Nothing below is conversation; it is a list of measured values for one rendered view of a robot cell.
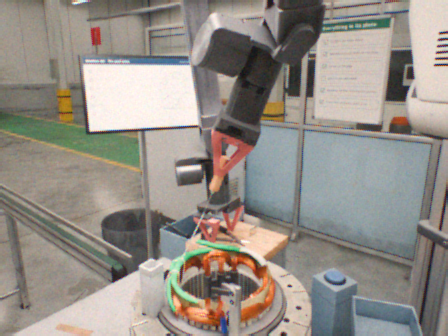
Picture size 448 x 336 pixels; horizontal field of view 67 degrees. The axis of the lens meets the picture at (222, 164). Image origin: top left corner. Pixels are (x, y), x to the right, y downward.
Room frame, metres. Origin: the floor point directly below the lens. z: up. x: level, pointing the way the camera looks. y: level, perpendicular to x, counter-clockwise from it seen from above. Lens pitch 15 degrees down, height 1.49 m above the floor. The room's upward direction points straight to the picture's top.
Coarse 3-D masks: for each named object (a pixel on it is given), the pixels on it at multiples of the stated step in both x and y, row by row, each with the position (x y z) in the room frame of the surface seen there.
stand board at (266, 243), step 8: (224, 224) 0.91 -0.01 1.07; (240, 224) 0.91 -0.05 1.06; (248, 224) 0.91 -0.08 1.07; (208, 232) 0.86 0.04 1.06; (232, 232) 0.86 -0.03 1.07; (240, 232) 0.86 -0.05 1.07; (248, 232) 0.86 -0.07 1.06; (256, 232) 0.86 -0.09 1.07; (264, 232) 0.86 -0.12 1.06; (272, 232) 0.86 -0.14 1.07; (192, 240) 0.81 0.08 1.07; (248, 240) 0.81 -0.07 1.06; (256, 240) 0.81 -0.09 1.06; (264, 240) 0.81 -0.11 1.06; (272, 240) 0.81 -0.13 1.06; (280, 240) 0.81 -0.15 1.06; (192, 248) 0.79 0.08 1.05; (248, 248) 0.77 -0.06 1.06; (256, 248) 0.77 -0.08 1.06; (264, 248) 0.77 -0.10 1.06; (272, 248) 0.77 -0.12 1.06; (280, 248) 0.80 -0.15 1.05; (264, 256) 0.74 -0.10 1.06; (272, 256) 0.77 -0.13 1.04
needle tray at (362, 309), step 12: (360, 300) 0.58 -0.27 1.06; (372, 300) 0.57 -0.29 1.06; (360, 312) 0.57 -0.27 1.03; (372, 312) 0.57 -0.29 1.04; (384, 312) 0.56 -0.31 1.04; (396, 312) 0.56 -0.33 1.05; (408, 312) 0.55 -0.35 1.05; (360, 324) 0.55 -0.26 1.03; (372, 324) 0.55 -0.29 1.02; (384, 324) 0.55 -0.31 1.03; (396, 324) 0.55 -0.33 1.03; (408, 324) 0.55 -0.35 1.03
